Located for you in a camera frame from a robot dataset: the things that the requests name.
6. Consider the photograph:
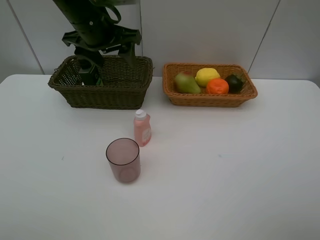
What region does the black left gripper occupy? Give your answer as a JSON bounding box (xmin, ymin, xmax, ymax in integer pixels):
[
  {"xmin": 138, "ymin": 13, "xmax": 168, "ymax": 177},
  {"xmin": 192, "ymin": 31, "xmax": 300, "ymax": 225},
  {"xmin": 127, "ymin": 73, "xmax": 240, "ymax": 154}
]
[{"xmin": 62, "ymin": 25, "xmax": 142, "ymax": 68}]

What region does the dark green pump bottle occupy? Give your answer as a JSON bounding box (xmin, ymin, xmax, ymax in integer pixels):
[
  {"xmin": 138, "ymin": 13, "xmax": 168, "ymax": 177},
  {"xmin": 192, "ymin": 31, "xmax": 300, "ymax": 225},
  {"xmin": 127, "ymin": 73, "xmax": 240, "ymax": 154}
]
[{"xmin": 79, "ymin": 59, "xmax": 103, "ymax": 86}]

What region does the green red pear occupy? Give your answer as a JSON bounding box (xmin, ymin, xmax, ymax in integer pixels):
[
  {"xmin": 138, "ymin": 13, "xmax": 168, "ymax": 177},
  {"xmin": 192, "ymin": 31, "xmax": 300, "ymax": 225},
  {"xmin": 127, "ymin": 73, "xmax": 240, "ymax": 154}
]
[{"xmin": 174, "ymin": 72, "xmax": 201, "ymax": 94}]

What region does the pink dish soap bottle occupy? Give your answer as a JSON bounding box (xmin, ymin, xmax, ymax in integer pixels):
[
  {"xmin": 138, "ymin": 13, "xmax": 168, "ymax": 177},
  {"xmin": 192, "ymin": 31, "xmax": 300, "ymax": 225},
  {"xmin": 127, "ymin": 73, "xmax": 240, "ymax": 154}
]
[{"xmin": 133, "ymin": 109, "xmax": 152, "ymax": 147}]

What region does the yellow lemon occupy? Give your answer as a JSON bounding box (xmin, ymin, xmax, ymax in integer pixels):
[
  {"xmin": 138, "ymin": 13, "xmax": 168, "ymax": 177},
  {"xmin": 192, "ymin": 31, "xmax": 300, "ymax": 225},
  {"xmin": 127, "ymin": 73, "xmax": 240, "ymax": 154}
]
[{"xmin": 195, "ymin": 68, "xmax": 221, "ymax": 88}]

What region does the pink translucent plastic cup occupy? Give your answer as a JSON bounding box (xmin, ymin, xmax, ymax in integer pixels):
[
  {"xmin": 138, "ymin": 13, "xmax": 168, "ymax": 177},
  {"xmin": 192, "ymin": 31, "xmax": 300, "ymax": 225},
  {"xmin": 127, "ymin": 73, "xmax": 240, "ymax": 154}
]
[{"xmin": 105, "ymin": 138, "xmax": 141, "ymax": 184}]

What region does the orange mandarin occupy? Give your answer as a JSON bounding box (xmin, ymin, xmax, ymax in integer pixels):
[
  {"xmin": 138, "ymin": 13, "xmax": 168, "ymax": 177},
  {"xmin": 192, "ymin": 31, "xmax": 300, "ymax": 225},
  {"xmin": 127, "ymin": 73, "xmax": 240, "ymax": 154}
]
[{"xmin": 206, "ymin": 78, "xmax": 229, "ymax": 95}]

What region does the dark purple mangosteen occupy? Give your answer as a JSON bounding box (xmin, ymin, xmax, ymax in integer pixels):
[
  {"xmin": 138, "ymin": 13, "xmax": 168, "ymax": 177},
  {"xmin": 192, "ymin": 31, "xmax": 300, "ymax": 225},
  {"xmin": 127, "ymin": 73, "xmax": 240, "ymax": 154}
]
[{"xmin": 224, "ymin": 74, "xmax": 245, "ymax": 94}]

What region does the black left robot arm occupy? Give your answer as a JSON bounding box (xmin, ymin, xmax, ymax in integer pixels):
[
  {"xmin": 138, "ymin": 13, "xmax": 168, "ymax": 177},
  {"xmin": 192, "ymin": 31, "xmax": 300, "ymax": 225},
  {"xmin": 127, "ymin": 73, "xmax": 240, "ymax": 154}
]
[{"xmin": 54, "ymin": 0, "xmax": 142, "ymax": 70}]

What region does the dark brown wicker basket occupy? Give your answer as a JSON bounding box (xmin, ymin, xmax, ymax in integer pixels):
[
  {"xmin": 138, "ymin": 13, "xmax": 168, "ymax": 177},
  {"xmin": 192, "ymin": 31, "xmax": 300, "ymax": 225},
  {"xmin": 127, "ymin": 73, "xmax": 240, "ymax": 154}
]
[{"xmin": 48, "ymin": 55, "xmax": 153, "ymax": 110}]

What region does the orange wicker basket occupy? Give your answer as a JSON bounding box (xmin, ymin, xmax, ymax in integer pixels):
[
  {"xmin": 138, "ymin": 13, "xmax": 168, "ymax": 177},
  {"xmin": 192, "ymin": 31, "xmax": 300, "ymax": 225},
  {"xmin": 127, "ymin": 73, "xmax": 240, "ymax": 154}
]
[{"xmin": 162, "ymin": 62, "xmax": 258, "ymax": 108}]

